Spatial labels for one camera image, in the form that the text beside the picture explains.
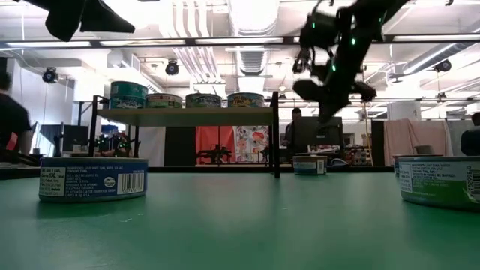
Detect person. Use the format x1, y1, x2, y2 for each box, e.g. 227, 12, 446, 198
283, 107, 304, 149
112, 131, 133, 158
460, 111, 480, 157
0, 70, 33, 158

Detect dark blue partition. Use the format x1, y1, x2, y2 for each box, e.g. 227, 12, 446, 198
39, 124, 89, 155

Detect green table mat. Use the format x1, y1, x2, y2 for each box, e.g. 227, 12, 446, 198
0, 164, 480, 270

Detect blue label tuna can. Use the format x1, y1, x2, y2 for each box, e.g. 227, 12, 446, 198
38, 156, 149, 203

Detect black monitor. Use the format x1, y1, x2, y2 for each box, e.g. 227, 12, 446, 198
294, 115, 344, 148

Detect pink curtain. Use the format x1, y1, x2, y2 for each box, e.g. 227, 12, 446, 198
382, 118, 449, 157

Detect white ceiling air vent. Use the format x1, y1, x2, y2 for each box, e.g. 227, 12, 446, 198
235, 50, 271, 76

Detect grey ceiling air duct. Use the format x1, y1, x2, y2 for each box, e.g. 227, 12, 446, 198
403, 42, 466, 75

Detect black cloth panel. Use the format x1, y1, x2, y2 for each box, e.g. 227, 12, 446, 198
164, 126, 197, 161

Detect wooden shelf black legs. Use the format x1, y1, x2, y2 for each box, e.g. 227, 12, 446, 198
76, 91, 281, 179

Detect colourful cartoon poster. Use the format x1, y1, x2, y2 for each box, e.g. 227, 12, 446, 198
234, 125, 270, 163

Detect large green can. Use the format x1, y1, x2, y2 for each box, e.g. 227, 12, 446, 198
396, 155, 480, 213

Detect black ceiling spotlight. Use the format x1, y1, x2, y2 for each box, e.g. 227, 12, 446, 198
165, 59, 180, 77
41, 66, 59, 84
292, 48, 312, 75
434, 58, 453, 74

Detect black ceiling light rail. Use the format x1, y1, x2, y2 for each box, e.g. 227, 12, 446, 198
0, 34, 480, 50

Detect white round column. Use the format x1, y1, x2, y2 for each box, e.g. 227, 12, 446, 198
386, 100, 423, 121

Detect white cloth panel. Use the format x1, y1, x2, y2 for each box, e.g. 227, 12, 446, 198
133, 126, 167, 161

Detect silver can green label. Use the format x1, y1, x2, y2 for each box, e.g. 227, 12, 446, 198
184, 92, 223, 109

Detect silver-lid seafood can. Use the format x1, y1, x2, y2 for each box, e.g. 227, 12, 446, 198
145, 92, 184, 110

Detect red cloth panel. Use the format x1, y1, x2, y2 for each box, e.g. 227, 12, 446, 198
194, 125, 237, 161

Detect silver can teal yellow label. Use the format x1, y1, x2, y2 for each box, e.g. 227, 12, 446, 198
226, 91, 266, 109

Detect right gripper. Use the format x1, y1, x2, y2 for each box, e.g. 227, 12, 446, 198
299, 10, 383, 127

